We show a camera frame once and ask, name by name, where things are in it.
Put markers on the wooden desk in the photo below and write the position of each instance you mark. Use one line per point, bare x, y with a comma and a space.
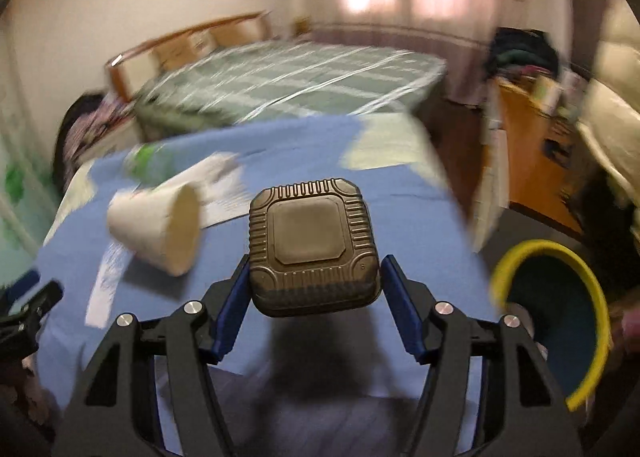
534, 180

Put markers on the black plastic food container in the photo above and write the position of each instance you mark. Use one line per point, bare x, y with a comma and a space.
311, 249

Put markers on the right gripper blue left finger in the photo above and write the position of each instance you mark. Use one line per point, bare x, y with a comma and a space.
114, 409

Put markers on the wooden bed with headboard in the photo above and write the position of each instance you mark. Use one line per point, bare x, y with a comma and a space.
129, 70

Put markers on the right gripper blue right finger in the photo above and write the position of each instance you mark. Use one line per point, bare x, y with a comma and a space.
521, 410

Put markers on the green sliding wardrobe door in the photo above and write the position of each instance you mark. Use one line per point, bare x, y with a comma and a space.
28, 199

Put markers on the white paper cup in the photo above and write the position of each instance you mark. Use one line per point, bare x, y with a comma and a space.
161, 226

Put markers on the brown pillow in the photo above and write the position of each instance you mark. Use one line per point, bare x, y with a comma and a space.
175, 53
238, 33

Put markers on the cream puffer jacket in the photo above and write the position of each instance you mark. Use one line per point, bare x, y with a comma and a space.
609, 122

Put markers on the green checked quilt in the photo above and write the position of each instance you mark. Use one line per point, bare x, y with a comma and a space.
273, 80

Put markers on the dark clothes pile on desk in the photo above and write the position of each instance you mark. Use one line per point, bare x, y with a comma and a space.
522, 47

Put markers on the blue patterned table cloth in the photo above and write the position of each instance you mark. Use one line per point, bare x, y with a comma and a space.
332, 384

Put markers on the clothes pile on cabinet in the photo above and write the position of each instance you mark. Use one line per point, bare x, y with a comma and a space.
88, 120

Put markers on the right brown pillow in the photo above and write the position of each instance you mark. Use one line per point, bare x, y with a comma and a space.
238, 33

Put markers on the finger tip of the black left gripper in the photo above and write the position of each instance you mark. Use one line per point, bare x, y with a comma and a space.
19, 331

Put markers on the left brown pillow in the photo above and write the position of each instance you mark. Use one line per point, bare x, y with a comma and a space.
175, 53

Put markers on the yellow rimmed trash bin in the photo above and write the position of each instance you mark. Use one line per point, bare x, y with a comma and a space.
560, 300

